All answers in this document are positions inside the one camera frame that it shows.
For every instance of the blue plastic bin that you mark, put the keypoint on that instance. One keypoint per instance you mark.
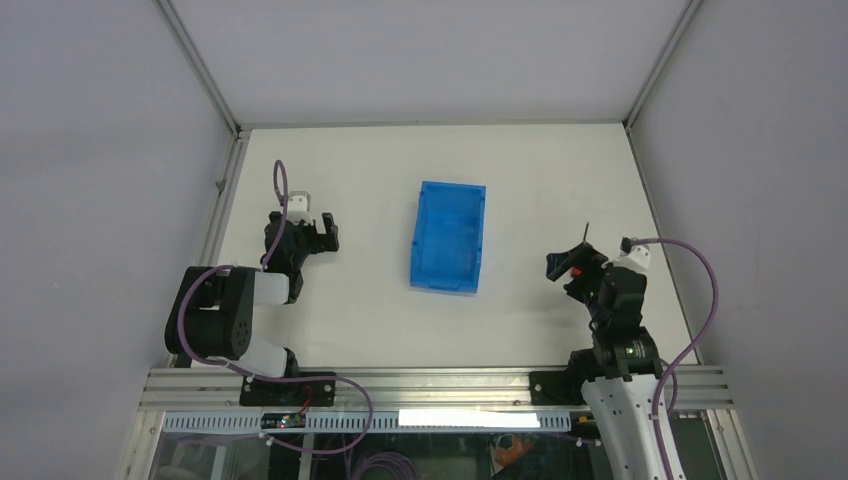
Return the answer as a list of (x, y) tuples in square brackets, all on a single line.
[(447, 245)]

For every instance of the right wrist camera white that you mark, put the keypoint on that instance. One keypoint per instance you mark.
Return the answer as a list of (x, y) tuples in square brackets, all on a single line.
[(633, 256)]

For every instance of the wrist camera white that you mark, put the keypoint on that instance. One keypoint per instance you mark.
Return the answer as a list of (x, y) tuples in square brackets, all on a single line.
[(633, 256), (298, 207)]

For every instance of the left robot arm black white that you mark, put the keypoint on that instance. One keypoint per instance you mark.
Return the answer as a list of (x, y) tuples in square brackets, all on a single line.
[(212, 316)]

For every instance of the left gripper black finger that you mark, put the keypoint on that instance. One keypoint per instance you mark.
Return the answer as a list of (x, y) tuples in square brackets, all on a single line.
[(325, 235), (274, 217)]

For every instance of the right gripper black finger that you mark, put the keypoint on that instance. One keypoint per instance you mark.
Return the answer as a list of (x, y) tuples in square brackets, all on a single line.
[(557, 264), (583, 283)]

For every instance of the orange object below table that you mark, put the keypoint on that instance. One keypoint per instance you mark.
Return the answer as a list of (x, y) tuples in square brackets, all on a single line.
[(507, 449)]

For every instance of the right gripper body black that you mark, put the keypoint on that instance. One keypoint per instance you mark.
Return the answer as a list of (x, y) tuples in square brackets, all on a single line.
[(597, 314)]

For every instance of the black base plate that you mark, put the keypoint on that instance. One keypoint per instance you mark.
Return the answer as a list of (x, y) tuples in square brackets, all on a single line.
[(318, 391), (556, 388)]

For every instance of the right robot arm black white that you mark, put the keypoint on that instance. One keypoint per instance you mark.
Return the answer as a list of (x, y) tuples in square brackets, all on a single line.
[(618, 377)]

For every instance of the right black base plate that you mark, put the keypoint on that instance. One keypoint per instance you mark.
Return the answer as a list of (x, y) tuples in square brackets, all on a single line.
[(556, 388)]

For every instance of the white slotted cable duct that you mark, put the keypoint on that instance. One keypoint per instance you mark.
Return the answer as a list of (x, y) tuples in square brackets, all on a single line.
[(404, 420)]

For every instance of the aluminium front rail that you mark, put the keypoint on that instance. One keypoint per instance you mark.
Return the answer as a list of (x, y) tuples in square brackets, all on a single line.
[(497, 388)]

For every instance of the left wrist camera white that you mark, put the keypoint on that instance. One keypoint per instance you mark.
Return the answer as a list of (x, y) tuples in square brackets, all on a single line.
[(298, 207)]

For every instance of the small electronics board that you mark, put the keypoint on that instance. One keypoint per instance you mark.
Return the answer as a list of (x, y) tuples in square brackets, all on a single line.
[(275, 421)]

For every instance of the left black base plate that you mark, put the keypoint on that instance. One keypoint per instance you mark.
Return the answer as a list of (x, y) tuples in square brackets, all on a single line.
[(318, 391)]

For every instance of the red black screwdriver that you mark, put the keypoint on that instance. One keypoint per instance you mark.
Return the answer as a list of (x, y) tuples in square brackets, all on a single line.
[(581, 254)]

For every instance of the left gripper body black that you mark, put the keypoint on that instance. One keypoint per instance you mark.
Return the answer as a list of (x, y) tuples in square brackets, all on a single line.
[(306, 239)]

